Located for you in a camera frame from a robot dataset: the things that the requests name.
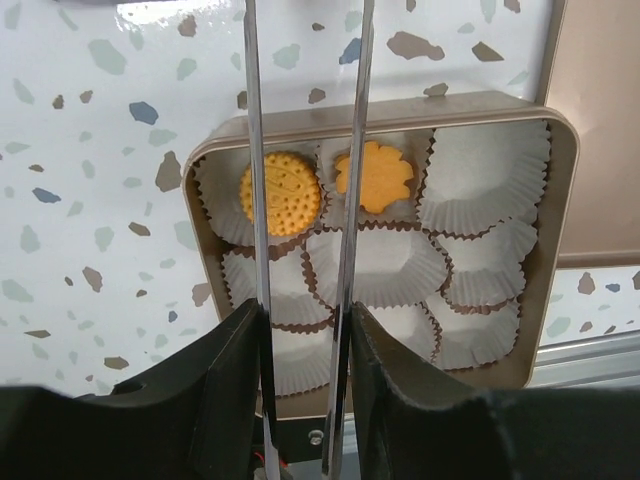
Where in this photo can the metal tongs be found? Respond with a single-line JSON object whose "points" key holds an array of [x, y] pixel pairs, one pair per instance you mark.
{"points": [[332, 452]]}

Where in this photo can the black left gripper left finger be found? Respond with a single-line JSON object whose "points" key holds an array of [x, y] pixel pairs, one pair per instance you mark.
{"points": [[190, 416]]}

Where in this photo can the gold cookie tin base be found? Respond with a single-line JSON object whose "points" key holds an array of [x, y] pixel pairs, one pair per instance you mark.
{"points": [[460, 272]]}

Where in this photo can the gold cookie tin lid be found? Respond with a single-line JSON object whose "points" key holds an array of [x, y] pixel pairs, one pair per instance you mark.
{"points": [[590, 74]]}

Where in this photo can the orange round biscuit cookie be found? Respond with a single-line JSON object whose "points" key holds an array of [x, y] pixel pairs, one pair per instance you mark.
{"points": [[293, 194]]}

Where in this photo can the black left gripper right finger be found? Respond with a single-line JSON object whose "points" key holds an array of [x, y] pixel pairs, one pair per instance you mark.
{"points": [[414, 421]]}

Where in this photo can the orange flower cookie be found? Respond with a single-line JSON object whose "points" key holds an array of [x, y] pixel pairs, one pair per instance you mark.
{"points": [[384, 177]]}

